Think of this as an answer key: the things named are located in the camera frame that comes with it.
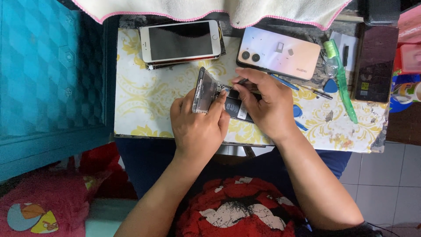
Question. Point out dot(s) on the blue triangular pick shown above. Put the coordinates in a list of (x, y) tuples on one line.
[(330, 87), (297, 111)]

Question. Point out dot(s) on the small black screwdriver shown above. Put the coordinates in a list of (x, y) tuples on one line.
[(345, 54)]

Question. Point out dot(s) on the small grey card tray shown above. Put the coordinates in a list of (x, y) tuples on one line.
[(279, 47)]

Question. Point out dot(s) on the blue textured cabinet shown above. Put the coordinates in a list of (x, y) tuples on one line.
[(49, 72)]

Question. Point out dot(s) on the red plastic container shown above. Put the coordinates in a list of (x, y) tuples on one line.
[(409, 49)]

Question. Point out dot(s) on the person's left hand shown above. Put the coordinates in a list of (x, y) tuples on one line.
[(194, 131)]

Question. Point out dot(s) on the black slim pen tool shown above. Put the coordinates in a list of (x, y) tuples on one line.
[(321, 94)]

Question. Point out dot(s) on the cream towel with pink edge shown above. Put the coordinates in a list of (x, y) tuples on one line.
[(263, 10)]

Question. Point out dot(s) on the white smartphone with black screen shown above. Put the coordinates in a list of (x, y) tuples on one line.
[(181, 41)]

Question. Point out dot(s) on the yellow floral table mat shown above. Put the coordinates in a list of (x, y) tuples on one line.
[(148, 98)]

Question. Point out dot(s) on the blue trousers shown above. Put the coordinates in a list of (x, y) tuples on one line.
[(144, 164)]

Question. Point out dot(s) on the person's right hand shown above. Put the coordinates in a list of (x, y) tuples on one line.
[(269, 105)]

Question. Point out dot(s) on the white paper sheet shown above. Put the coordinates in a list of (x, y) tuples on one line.
[(352, 42)]

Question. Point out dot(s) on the grey phone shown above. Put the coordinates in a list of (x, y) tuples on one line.
[(204, 90)]

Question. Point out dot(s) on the clear round lens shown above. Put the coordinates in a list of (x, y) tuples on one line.
[(331, 70)]

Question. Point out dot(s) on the black glossy smartphone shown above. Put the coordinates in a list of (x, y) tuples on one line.
[(376, 62)]

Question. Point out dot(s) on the black box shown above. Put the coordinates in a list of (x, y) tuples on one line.
[(383, 11)]

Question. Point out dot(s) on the black shirt with red print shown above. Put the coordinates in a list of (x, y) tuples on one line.
[(243, 204)]

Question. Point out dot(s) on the short blue pry tool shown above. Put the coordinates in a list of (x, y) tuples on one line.
[(301, 125)]

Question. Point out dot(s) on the black phone battery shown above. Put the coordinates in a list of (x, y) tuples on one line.
[(235, 108)]

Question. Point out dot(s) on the thin black screwdriver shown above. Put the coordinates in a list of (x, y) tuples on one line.
[(241, 81)]

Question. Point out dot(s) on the red cartoon bird pillow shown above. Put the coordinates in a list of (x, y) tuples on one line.
[(49, 200)]

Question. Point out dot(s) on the green toothbrush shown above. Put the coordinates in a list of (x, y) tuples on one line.
[(343, 85)]

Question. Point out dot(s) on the long blue pry tool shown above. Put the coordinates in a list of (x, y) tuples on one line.
[(284, 82)]

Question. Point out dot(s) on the colourful printed mug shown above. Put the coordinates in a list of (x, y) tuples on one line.
[(404, 93)]

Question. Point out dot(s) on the pink gradient smartphone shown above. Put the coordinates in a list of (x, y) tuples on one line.
[(279, 62)]

